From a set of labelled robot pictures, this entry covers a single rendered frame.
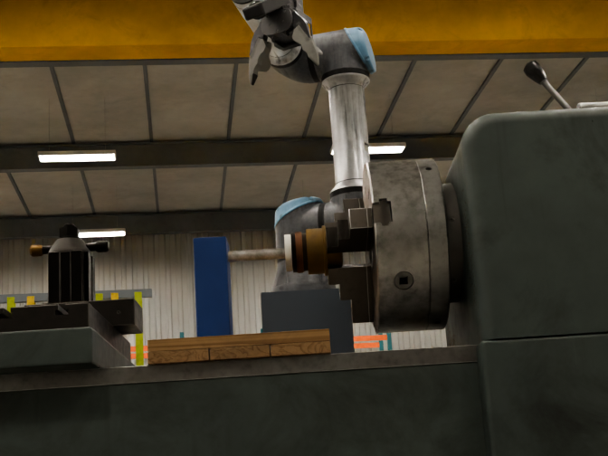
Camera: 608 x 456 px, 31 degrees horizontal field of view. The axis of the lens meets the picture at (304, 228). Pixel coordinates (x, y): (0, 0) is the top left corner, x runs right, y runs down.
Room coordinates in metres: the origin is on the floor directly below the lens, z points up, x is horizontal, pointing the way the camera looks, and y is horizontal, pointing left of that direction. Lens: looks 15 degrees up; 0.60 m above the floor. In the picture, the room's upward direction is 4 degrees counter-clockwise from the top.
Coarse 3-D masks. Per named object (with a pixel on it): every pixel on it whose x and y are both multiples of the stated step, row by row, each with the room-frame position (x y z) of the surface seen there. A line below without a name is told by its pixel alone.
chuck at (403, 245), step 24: (384, 168) 1.89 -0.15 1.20; (408, 168) 1.89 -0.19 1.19; (384, 192) 1.85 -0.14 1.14; (408, 192) 1.85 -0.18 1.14; (408, 216) 1.84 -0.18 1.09; (384, 240) 1.84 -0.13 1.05; (408, 240) 1.84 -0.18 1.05; (384, 264) 1.85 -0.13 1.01; (408, 264) 1.85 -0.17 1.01; (384, 288) 1.88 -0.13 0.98; (408, 288) 1.88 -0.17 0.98; (384, 312) 1.92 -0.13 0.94; (408, 312) 1.92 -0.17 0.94
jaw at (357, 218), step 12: (384, 204) 1.85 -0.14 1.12; (348, 216) 1.88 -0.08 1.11; (360, 216) 1.86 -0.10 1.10; (372, 216) 1.86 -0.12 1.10; (384, 216) 1.85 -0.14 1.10; (336, 228) 1.94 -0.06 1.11; (348, 228) 1.91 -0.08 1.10; (360, 228) 1.86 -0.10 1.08; (372, 228) 1.86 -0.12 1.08; (336, 240) 1.93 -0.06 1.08; (348, 240) 1.91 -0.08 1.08; (360, 240) 1.91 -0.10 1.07; (372, 240) 1.93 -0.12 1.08; (336, 252) 1.96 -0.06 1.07
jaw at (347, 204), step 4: (344, 200) 2.06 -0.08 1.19; (348, 200) 2.06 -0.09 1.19; (352, 200) 2.06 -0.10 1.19; (356, 200) 2.06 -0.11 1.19; (360, 200) 2.06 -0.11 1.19; (344, 204) 2.06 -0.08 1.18; (348, 204) 2.05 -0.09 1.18; (352, 204) 2.05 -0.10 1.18; (356, 204) 2.05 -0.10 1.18; (360, 204) 2.05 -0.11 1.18; (364, 204) 2.05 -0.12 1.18; (344, 208) 2.05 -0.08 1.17; (348, 208) 2.05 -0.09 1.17; (352, 208) 2.05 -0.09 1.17; (356, 208) 2.05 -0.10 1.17; (344, 212) 2.04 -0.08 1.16; (336, 216) 2.03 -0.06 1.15; (340, 216) 2.03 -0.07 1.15; (344, 216) 2.03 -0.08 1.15; (336, 220) 2.02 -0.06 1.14; (324, 224) 2.02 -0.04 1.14; (328, 224) 2.02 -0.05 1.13; (332, 224) 2.02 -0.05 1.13; (336, 224) 2.01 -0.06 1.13
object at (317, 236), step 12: (324, 228) 1.96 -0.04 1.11; (300, 240) 1.96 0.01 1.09; (312, 240) 1.96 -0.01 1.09; (324, 240) 1.95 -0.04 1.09; (300, 252) 1.96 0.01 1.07; (312, 252) 1.96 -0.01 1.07; (324, 252) 1.95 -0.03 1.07; (300, 264) 1.97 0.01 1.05; (312, 264) 1.97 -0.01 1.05; (324, 264) 1.97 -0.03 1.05; (336, 264) 1.99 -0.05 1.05
